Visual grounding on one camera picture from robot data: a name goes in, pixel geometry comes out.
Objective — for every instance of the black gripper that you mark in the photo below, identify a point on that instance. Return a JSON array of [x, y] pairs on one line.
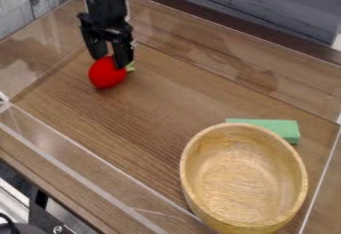
[[108, 27]]

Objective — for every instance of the red plush strawberry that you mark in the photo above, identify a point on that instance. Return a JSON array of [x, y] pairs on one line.
[[105, 75]]

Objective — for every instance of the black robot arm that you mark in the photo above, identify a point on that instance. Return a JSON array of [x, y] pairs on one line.
[[97, 6]]

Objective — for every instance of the green foam block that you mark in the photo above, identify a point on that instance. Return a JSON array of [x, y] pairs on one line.
[[285, 127]]

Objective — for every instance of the oval wooden bowl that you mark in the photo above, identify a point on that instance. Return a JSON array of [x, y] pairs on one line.
[[243, 179]]

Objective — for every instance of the clear acrylic front wall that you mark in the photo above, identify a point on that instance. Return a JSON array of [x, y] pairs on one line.
[[108, 199]]

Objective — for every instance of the black metal table bracket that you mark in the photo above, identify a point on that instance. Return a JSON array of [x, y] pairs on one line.
[[41, 218]]

